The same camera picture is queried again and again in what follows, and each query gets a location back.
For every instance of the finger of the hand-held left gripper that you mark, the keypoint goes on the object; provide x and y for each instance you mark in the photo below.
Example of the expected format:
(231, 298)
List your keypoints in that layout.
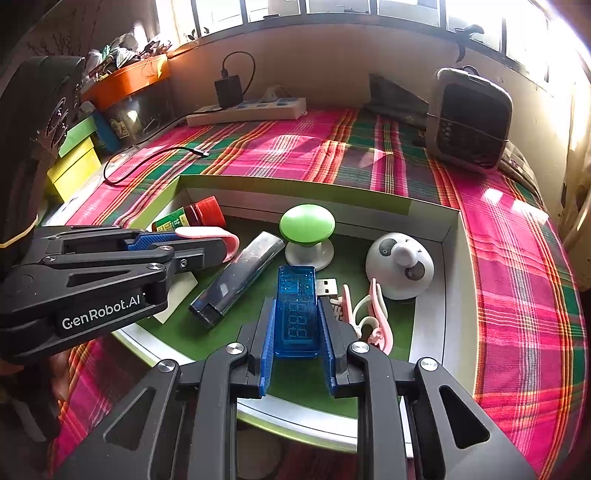
(184, 261)
(152, 241)

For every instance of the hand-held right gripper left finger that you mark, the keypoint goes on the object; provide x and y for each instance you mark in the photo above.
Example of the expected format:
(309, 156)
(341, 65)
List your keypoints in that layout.
(268, 350)

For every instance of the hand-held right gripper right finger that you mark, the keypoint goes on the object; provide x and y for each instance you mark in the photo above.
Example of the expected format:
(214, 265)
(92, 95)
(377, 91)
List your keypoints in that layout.
(328, 364)

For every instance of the blue translucent usb tester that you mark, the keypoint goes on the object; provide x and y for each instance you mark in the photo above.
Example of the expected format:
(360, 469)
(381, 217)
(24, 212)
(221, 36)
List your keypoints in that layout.
(295, 318)

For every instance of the red-capped small bottle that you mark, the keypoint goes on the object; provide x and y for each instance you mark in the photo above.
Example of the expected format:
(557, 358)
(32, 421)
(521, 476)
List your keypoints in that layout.
(203, 212)

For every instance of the black oblong device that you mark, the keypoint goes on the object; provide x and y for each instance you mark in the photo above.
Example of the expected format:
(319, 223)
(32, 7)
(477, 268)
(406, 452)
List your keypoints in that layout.
(235, 281)

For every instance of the pink white clip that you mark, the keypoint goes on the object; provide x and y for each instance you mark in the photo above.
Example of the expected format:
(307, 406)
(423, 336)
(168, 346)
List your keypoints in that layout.
(381, 323)

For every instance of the grey panda-face dome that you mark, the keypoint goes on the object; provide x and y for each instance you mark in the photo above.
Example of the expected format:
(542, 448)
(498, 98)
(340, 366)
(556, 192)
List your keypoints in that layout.
(397, 277)

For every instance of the green mushroom-shaped lamp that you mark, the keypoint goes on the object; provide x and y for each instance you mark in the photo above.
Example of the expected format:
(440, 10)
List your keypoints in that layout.
(307, 221)

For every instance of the green cardboard box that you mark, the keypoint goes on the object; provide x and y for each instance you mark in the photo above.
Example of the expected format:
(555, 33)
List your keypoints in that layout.
(369, 221)

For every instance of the person's left forearm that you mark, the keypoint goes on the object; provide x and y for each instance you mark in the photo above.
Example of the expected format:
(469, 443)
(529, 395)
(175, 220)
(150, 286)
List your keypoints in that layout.
(27, 161)

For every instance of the yellow box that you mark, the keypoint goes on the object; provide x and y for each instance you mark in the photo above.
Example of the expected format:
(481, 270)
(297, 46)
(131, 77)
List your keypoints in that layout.
(69, 170)

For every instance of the blue box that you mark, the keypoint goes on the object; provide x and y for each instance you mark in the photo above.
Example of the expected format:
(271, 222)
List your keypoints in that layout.
(106, 134)

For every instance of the clear plastic container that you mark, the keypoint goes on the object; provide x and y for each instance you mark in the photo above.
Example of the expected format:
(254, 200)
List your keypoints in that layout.
(147, 110)

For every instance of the white power strip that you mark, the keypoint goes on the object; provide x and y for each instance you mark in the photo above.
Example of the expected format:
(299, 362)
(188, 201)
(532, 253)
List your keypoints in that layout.
(240, 113)

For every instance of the orange plastic tray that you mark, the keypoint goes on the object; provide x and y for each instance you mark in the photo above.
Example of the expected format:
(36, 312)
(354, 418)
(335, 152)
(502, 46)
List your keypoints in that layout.
(129, 81)

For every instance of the black power adapter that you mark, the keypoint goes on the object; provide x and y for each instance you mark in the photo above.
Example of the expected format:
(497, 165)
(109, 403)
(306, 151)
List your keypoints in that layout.
(228, 92)

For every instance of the pile of assorted packets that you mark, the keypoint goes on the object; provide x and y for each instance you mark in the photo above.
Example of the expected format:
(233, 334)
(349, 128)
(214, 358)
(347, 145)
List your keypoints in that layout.
(115, 55)

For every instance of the dry branches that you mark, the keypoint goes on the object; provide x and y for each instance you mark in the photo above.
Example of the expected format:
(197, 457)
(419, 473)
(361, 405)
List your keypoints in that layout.
(46, 46)

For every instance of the patterned pillow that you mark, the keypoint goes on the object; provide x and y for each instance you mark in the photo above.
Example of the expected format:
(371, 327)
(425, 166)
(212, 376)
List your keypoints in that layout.
(521, 170)

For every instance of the beige mini air cooler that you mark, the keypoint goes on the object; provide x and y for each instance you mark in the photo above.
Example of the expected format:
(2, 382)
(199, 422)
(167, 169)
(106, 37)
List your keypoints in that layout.
(466, 124)

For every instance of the cream patterned curtain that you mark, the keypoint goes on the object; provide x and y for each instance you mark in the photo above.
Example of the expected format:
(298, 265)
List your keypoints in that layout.
(577, 184)

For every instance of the black window latch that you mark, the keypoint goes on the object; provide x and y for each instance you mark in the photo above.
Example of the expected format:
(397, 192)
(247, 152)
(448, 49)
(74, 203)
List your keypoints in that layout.
(473, 30)

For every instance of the window with dark bars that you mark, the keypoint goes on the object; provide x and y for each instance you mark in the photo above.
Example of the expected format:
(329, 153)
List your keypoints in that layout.
(521, 37)

